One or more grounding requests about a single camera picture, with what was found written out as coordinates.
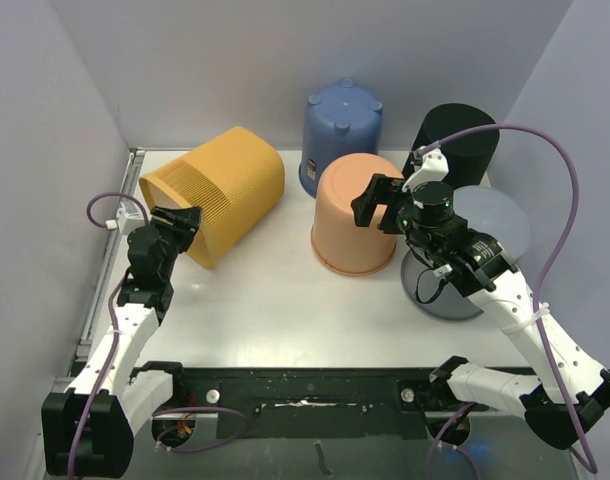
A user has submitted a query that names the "orange bucket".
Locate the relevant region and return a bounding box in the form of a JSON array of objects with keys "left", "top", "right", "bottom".
[{"left": 309, "top": 152, "right": 406, "bottom": 277}]

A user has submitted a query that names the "yellow slotted basket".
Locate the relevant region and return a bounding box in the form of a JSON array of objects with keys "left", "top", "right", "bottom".
[{"left": 139, "top": 126, "right": 285, "bottom": 268}]

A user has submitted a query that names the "blue plastic bucket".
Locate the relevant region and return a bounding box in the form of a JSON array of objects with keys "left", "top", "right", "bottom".
[{"left": 298, "top": 78, "right": 383, "bottom": 197}]

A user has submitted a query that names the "grey plastic bucket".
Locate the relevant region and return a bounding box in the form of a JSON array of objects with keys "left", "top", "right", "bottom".
[{"left": 400, "top": 186, "right": 532, "bottom": 321}]

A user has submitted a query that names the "black ribbed bucket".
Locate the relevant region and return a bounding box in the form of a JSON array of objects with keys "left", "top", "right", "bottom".
[{"left": 412, "top": 103, "right": 500, "bottom": 189}]

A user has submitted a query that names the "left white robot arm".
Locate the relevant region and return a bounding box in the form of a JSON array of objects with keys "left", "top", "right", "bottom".
[{"left": 41, "top": 207, "right": 202, "bottom": 479}]

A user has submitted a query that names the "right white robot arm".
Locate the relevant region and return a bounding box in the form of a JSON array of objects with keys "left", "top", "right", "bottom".
[{"left": 351, "top": 174, "right": 610, "bottom": 450}]

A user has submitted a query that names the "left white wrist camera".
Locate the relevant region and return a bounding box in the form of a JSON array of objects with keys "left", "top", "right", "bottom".
[{"left": 105, "top": 200, "right": 146, "bottom": 236}]

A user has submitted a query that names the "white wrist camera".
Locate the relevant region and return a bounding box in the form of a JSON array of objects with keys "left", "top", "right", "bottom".
[
  {"left": 402, "top": 147, "right": 449, "bottom": 192},
  {"left": 105, "top": 200, "right": 146, "bottom": 236}
]

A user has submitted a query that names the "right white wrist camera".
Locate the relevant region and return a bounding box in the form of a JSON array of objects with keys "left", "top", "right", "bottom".
[{"left": 402, "top": 147, "right": 449, "bottom": 192}]

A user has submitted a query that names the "black cable on right wrist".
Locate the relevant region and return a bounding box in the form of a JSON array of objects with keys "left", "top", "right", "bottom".
[{"left": 414, "top": 262, "right": 456, "bottom": 305}]

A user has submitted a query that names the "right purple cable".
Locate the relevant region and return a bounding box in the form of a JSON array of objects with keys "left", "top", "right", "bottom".
[{"left": 418, "top": 123, "right": 599, "bottom": 480}]

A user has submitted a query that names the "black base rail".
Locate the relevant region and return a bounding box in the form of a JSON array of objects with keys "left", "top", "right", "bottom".
[{"left": 144, "top": 362, "right": 462, "bottom": 447}]

